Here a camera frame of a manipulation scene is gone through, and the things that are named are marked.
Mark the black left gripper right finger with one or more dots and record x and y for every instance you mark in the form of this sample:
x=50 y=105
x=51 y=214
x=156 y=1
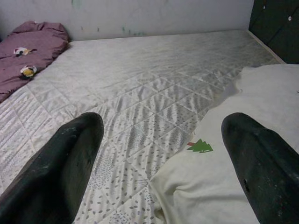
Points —
x=268 y=177

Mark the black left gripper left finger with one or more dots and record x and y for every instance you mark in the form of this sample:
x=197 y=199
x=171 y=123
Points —
x=53 y=172

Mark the purple penguin print quilt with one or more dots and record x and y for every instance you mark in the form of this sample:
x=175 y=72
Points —
x=39 y=46

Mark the white pillow green tree print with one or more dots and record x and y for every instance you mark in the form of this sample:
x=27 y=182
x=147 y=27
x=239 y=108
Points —
x=210 y=186

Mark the white quilted mattress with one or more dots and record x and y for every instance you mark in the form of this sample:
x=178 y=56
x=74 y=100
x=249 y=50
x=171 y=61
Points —
x=140 y=81

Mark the dark green tufted headboard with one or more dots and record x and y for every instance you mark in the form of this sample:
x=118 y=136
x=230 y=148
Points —
x=275 y=28

